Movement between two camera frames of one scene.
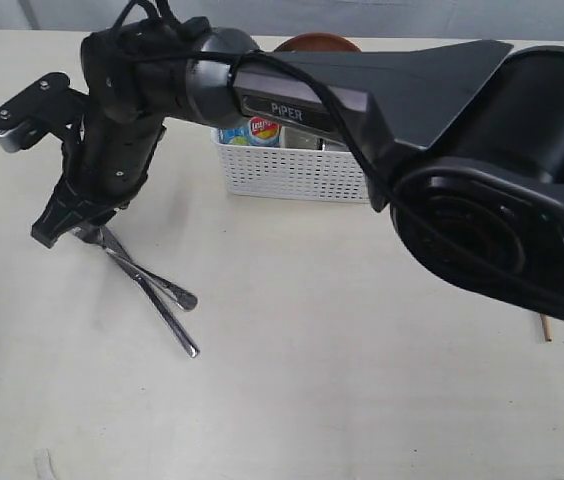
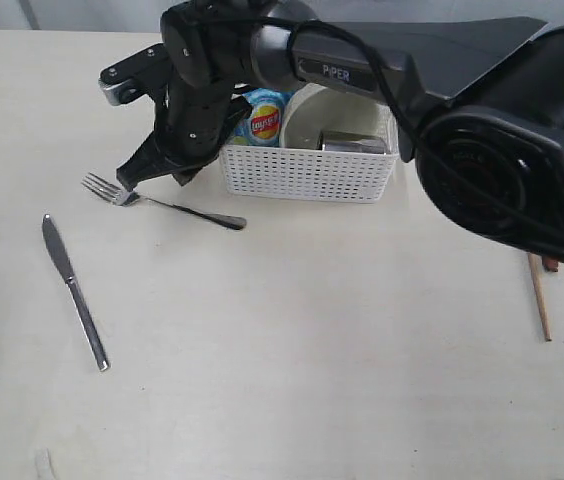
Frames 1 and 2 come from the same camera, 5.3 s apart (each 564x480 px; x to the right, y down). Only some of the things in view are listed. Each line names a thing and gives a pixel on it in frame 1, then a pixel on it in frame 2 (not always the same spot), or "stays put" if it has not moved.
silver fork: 105,240 to 116,195
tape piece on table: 44,470 stays put
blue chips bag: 260,131 stays put
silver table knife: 101,235 to 58,251
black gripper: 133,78 to 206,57
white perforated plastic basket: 292,173 stays put
